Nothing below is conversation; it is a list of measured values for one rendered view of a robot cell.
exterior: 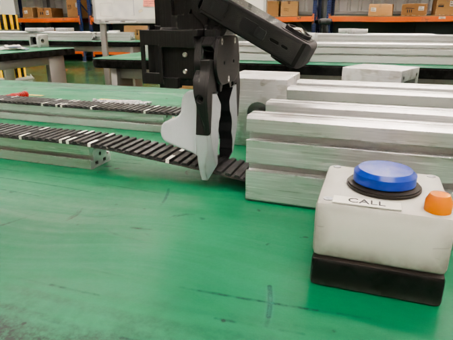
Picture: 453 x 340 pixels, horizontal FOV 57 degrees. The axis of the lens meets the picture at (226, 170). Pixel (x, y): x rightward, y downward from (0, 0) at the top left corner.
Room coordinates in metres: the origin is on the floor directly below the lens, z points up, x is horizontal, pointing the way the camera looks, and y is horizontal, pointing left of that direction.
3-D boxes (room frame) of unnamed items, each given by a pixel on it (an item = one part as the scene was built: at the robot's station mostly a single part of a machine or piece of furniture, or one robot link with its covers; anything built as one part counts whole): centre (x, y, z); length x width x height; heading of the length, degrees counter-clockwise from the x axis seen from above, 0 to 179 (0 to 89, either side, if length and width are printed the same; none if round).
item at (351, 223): (0.27, -0.11, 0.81); 0.10 x 0.08 x 0.06; 161
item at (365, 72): (0.73, -0.26, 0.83); 0.11 x 0.10 x 0.10; 140
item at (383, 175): (0.26, -0.11, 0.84); 0.04 x 0.04 x 0.02
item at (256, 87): (0.61, -0.05, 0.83); 0.12 x 0.09 x 0.10; 161
